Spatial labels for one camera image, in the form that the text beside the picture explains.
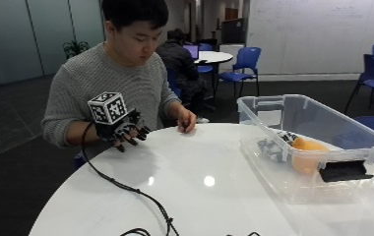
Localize black and white soft toy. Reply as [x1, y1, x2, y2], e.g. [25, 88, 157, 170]
[257, 130, 301, 163]

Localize black glove cable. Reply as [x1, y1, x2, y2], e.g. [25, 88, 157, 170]
[79, 122, 182, 236]

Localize person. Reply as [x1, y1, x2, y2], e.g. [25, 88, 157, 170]
[154, 28, 209, 106]
[39, 0, 198, 171]

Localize green potted plant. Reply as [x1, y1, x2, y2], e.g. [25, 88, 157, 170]
[61, 39, 91, 60]

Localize round white table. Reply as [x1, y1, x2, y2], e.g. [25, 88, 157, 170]
[193, 50, 235, 66]

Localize clear plastic storage bin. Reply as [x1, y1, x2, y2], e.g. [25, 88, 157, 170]
[235, 93, 374, 207]

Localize open laptop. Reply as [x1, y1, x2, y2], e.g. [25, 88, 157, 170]
[182, 43, 201, 62]

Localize black bin handle clip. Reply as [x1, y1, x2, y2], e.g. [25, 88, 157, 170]
[318, 159, 374, 184]

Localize dark cabinet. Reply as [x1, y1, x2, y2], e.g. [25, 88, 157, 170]
[219, 17, 247, 45]

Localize orange round toy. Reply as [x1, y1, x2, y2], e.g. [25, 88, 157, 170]
[290, 137, 331, 175]

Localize black cable loop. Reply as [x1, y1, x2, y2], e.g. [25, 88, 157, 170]
[117, 227, 153, 236]

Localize white marker cube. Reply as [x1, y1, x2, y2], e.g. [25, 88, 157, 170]
[86, 91, 129, 126]

